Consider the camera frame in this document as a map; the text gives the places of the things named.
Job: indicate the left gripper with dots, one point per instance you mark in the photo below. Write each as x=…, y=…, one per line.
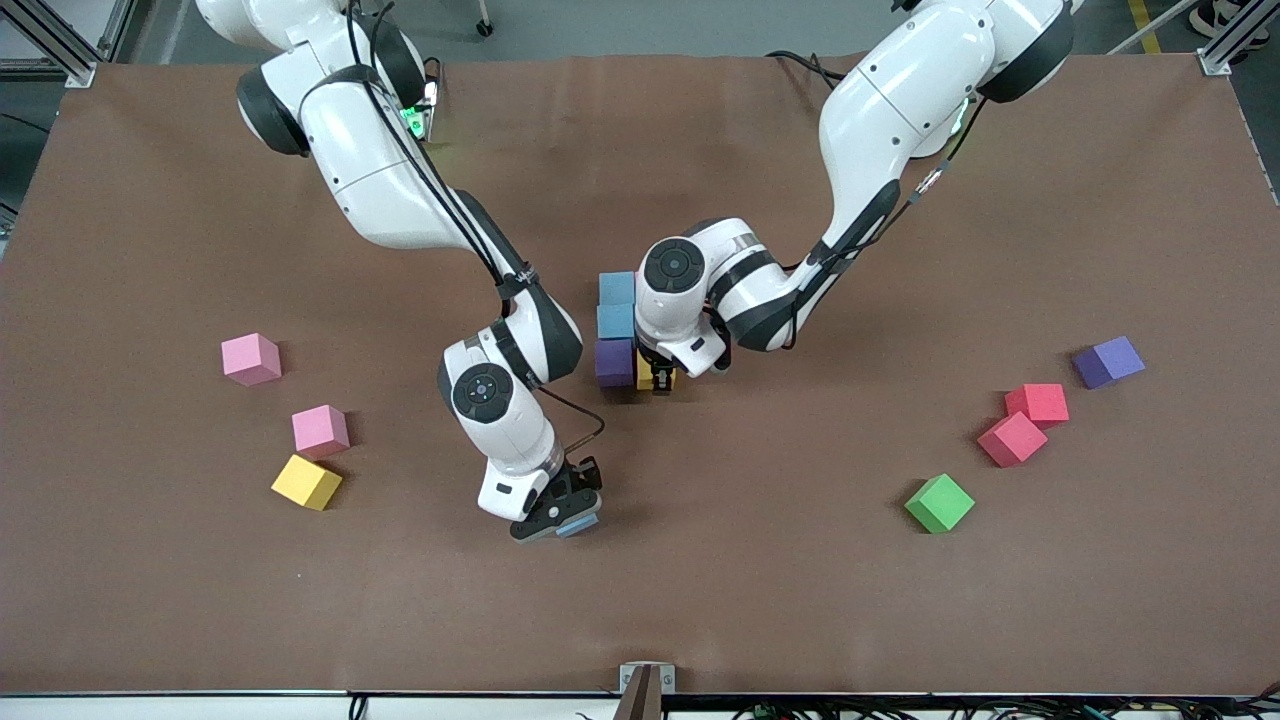
x=659, y=376

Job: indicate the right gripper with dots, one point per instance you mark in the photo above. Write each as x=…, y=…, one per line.
x=583, y=476

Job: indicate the yellow foam cube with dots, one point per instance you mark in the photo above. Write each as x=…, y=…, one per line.
x=643, y=380
x=305, y=483

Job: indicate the blue foam cube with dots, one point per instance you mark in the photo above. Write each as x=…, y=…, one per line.
x=615, y=322
x=582, y=525
x=615, y=288

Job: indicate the purple foam cube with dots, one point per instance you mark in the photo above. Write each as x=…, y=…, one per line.
x=1110, y=361
x=615, y=365

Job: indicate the green foam cube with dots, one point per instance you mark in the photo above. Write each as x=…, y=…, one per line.
x=939, y=503

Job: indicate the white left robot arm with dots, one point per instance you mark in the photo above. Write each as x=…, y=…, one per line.
x=900, y=100

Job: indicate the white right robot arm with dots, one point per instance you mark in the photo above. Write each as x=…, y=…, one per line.
x=370, y=150

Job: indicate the brown table cover sheet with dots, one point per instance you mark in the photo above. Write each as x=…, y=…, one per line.
x=640, y=600

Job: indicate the pink foam cube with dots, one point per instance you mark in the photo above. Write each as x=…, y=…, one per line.
x=250, y=360
x=320, y=432

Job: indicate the red foam cube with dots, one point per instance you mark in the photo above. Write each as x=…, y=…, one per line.
x=1012, y=441
x=1042, y=402

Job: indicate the black white sneaker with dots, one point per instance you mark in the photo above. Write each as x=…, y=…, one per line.
x=1215, y=12

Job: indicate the white table edge rail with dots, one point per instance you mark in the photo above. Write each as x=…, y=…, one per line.
x=150, y=708

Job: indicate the aluminium frame profile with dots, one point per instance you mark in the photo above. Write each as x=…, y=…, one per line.
x=80, y=72
x=1213, y=62

